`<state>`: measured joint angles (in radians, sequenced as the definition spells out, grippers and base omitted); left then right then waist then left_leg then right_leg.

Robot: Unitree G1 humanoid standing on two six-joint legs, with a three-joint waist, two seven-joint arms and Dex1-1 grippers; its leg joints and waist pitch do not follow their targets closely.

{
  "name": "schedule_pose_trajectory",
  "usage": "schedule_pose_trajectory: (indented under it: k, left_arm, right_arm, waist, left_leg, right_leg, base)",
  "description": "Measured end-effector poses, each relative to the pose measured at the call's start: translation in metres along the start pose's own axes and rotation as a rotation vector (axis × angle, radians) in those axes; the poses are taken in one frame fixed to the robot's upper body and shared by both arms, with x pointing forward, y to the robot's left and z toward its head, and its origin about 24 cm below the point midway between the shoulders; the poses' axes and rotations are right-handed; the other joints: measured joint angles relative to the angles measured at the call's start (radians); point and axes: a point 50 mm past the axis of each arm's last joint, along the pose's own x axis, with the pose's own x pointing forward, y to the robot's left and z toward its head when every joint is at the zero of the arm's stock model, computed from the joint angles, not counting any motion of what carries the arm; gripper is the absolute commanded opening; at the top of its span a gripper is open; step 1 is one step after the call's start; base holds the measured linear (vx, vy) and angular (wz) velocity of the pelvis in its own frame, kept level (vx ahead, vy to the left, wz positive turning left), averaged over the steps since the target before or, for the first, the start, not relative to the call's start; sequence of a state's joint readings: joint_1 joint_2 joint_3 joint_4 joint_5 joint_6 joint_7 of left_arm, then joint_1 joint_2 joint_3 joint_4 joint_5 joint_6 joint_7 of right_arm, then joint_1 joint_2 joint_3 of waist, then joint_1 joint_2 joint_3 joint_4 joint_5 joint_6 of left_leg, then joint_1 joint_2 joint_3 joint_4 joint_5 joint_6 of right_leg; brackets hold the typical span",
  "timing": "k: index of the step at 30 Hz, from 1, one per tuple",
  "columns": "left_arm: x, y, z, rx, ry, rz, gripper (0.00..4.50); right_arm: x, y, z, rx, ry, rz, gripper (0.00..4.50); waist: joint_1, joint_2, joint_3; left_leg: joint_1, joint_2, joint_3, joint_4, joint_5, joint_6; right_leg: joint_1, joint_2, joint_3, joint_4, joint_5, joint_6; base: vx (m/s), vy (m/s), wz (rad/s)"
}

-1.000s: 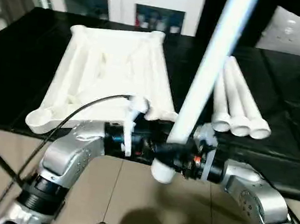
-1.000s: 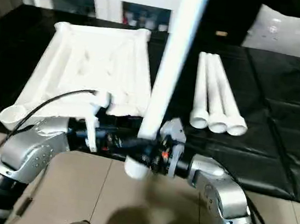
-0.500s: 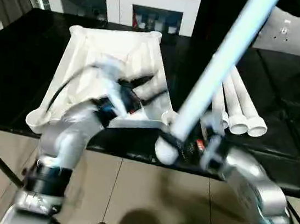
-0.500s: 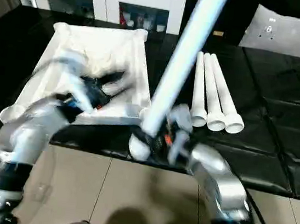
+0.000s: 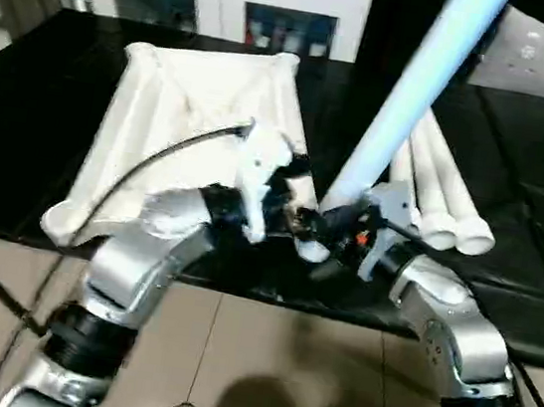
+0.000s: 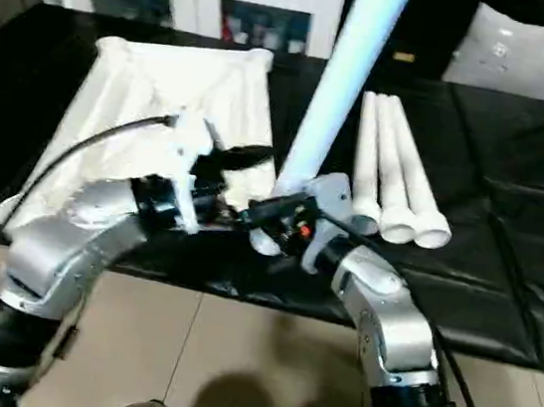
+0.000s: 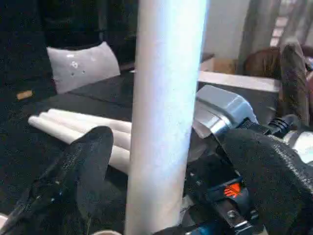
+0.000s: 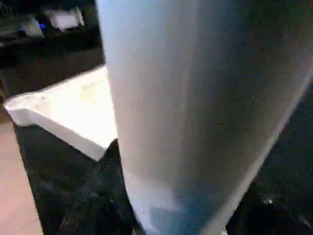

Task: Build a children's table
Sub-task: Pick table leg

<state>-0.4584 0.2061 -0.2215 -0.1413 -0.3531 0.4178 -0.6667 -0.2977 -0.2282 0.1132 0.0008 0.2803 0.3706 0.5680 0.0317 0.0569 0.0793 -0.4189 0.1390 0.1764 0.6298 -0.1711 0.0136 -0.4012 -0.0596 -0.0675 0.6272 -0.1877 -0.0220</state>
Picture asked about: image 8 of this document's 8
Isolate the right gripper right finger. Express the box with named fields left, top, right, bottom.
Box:
left=227, top=193, right=313, bottom=235

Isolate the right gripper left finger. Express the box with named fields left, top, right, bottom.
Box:
left=64, top=140, right=140, bottom=235

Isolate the white plastic table leg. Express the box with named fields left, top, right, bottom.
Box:
left=95, top=0, right=313, bottom=235

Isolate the white plastic table top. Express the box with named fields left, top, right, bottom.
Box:
left=3, top=66, right=121, bottom=163

